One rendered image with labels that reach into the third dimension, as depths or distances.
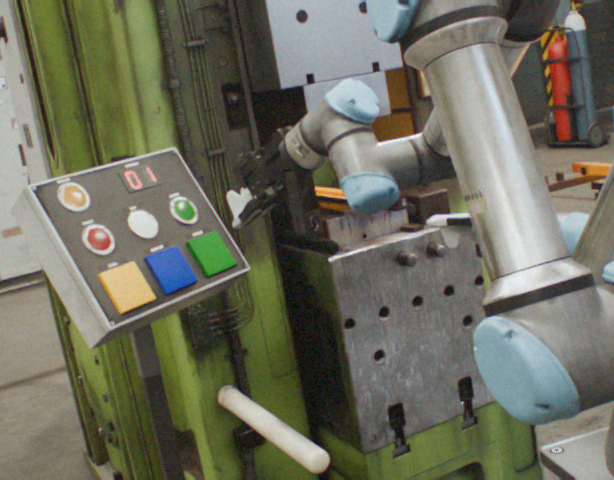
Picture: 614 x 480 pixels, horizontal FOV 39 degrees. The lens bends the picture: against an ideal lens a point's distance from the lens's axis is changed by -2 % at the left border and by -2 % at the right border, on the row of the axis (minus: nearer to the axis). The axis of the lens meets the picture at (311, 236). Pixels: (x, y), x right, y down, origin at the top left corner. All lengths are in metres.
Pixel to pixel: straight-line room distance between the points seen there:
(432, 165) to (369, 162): 0.10
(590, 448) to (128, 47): 1.21
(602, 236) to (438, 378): 0.84
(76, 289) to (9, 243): 5.53
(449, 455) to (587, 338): 1.23
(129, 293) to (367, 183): 0.45
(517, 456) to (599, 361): 1.63
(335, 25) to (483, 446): 1.03
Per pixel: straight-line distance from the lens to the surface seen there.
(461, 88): 0.90
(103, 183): 1.54
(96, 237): 1.47
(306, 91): 1.82
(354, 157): 1.25
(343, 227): 1.86
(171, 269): 1.51
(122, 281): 1.44
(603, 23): 11.16
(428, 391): 1.98
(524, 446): 2.50
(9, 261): 6.98
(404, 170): 1.27
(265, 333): 1.98
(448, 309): 1.97
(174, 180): 1.63
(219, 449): 2.01
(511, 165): 0.89
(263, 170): 1.40
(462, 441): 2.08
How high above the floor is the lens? 1.32
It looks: 11 degrees down
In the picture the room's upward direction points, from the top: 10 degrees counter-clockwise
